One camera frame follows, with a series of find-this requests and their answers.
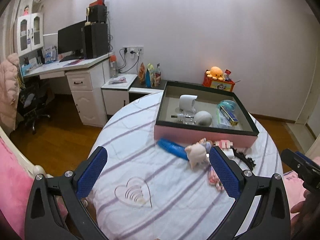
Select small pink brick figure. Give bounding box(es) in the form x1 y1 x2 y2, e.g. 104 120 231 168
214 140 233 149

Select clear packet with label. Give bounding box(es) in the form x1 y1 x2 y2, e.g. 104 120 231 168
212 109 235 129

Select pink black storage box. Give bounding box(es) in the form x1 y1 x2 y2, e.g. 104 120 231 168
154 81 259 148

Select pink doll figurine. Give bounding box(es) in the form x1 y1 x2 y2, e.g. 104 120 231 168
184 138 213 169

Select round striped bed quilt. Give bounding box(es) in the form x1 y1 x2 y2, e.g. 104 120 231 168
87 90 284 240

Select blue yellow rectangular box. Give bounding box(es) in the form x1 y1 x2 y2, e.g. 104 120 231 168
220 106 239 126

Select white wall power outlet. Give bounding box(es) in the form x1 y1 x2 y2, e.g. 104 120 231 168
123 46 144 55

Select pink blanket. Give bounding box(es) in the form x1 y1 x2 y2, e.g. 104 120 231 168
0 137 68 240

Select blue comb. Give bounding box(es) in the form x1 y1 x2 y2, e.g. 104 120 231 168
157 138 188 160

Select white power adapter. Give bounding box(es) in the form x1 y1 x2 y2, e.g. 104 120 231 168
222 148 235 159

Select round pink brick figure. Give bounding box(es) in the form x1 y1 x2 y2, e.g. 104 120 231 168
208 166 225 192

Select snack bags cluster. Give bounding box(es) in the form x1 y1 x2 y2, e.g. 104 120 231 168
138 63 162 88

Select teal round plastic case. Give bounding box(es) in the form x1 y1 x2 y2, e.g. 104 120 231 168
217 100 237 112

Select clear glass bottle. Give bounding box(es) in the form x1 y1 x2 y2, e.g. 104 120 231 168
171 111 195 125

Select pink padded jacket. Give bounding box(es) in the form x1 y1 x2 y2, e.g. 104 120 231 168
0 53 20 135

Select black office chair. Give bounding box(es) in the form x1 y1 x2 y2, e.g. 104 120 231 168
17 77 52 135

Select black computer monitor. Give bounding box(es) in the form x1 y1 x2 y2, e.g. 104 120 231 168
57 21 86 62

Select black speaker box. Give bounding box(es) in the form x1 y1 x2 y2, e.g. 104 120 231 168
88 4 107 23

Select white glass door cabinet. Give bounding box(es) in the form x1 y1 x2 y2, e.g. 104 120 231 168
15 12 43 56

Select black computer tower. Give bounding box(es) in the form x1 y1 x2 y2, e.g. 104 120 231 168
81 23 110 59

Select white curved holder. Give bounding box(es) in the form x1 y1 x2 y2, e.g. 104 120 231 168
179 94 197 112

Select white black low cabinet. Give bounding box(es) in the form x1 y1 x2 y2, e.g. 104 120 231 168
101 74 167 116

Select black hair clip strip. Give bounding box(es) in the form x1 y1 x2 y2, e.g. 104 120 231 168
231 147 256 171

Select white desk with drawers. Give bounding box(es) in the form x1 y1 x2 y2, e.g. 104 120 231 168
25 53 114 127

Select orange lid water bottle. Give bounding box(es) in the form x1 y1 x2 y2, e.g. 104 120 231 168
109 55 118 77

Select orange octopus plush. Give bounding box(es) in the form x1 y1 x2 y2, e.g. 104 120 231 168
206 66 225 81

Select person's right hand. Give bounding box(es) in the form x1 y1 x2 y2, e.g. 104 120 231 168
290 190 310 214

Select white round plush ball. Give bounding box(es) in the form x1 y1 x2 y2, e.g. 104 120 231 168
194 111 213 127

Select red cartoon storage box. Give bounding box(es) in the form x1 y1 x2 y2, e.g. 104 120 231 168
202 74 235 92

